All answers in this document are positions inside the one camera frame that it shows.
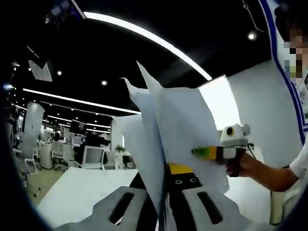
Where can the white chair armrest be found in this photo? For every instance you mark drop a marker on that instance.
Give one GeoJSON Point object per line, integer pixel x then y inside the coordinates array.
{"type": "Point", "coordinates": [288, 204]}

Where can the hanging black display screen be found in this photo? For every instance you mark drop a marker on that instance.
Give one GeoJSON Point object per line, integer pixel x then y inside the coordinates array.
{"type": "Point", "coordinates": [78, 125]}

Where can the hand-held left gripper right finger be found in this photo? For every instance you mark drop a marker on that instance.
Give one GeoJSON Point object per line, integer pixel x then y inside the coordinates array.
{"type": "Point", "coordinates": [183, 180]}

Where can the ceiling air conditioner vent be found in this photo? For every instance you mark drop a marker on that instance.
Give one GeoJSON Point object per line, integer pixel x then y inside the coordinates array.
{"type": "Point", "coordinates": [41, 71]}

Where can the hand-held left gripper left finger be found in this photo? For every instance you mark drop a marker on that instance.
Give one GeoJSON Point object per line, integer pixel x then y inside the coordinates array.
{"type": "Point", "coordinates": [101, 211]}

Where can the person's right hand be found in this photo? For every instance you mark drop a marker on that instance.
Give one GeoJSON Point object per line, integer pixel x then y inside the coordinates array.
{"type": "Point", "coordinates": [247, 166]}

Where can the white table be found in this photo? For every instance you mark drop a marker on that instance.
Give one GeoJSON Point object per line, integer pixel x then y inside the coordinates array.
{"type": "Point", "coordinates": [79, 187]}

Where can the round ceiling spotlights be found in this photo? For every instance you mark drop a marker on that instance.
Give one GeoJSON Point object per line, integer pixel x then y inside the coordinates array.
{"type": "Point", "coordinates": [104, 82]}

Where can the blue white wall poster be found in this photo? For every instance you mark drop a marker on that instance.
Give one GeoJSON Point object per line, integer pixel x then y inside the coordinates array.
{"type": "Point", "coordinates": [273, 31]}

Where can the green potted plant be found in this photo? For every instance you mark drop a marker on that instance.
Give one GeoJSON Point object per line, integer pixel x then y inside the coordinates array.
{"type": "Point", "coordinates": [120, 148]}

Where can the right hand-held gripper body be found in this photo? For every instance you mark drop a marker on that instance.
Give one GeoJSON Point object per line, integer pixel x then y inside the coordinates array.
{"type": "Point", "coordinates": [237, 137]}

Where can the white cloth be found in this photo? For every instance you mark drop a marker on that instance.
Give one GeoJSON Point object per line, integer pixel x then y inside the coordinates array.
{"type": "Point", "coordinates": [183, 115]}

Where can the curved ceiling light strip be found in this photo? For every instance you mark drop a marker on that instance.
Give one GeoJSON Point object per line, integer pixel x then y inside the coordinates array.
{"type": "Point", "coordinates": [154, 36]}
{"type": "Point", "coordinates": [72, 99]}

